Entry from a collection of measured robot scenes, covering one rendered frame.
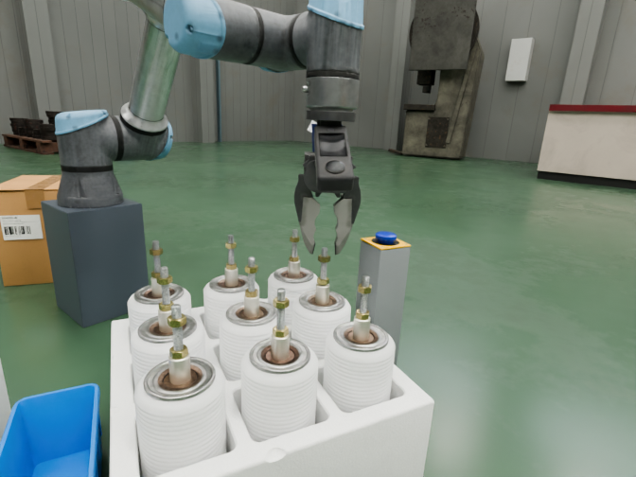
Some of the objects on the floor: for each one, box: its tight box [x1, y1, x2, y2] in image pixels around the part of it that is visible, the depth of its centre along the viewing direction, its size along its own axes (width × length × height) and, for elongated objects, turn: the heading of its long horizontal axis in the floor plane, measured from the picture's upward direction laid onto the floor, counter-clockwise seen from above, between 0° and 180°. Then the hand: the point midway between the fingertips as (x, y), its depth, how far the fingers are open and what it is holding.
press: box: [388, 0, 485, 159], centre depth 664 cm, size 138×121×264 cm
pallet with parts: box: [2, 111, 63, 155], centre depth 530 cm, size 94×142×49 cm, turn 42°
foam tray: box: [110, 298, 434, 477], centre depth 64 cm, size 39×39×18 cm
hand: (325, 247), depth 61 cm, fingers open, 3 cm apart
